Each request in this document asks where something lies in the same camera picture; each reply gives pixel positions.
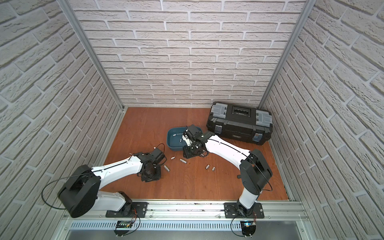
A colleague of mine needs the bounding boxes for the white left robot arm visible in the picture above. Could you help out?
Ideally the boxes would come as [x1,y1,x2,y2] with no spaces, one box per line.
[58,148,167,218]

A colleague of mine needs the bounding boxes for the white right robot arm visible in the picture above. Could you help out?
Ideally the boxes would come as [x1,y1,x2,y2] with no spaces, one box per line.
[182,125,273,217]

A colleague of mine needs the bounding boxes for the teal plastic storage box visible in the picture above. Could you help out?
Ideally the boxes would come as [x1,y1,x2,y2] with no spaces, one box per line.
[167,127,187,152]

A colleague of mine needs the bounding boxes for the black grey toolbox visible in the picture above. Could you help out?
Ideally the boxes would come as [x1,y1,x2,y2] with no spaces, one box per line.
[207,102,273,145]

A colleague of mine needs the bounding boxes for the left controller board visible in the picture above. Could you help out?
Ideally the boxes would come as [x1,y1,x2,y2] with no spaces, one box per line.
[114,221,136,237]

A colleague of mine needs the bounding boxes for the controller board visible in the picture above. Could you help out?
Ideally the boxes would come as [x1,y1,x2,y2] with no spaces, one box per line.
[114,221,136,237]
[240,221,257,238]

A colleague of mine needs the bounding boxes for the right controller board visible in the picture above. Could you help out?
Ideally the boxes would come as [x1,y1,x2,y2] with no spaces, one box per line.
[240,221,257,238]

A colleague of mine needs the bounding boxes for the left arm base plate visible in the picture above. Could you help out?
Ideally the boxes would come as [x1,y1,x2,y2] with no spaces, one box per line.
[106,202,149,218]

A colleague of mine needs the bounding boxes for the aluminium floor rail left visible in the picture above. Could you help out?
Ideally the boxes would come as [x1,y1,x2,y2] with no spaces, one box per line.
[91,109,127,167]

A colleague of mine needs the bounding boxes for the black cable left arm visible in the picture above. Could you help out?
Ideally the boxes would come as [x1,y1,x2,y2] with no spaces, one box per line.
[41,173,82,210]

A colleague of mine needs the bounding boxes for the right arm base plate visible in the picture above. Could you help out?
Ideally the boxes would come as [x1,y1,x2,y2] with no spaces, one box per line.
[224,202,265,219]

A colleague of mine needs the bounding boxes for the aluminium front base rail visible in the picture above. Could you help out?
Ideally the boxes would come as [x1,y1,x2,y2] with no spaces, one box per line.
[53,200,315,240]

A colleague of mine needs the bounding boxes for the aluminium corner post right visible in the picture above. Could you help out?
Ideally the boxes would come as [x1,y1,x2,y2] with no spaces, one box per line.
[258,0,316,108]

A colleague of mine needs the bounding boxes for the aluminium corner post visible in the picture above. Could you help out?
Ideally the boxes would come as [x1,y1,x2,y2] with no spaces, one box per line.
[258,0,316,108]
[57,0,125,111]

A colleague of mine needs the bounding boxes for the aluminium corner post left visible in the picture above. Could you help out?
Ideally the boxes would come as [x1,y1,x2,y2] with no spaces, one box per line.
[57,0,125,111]

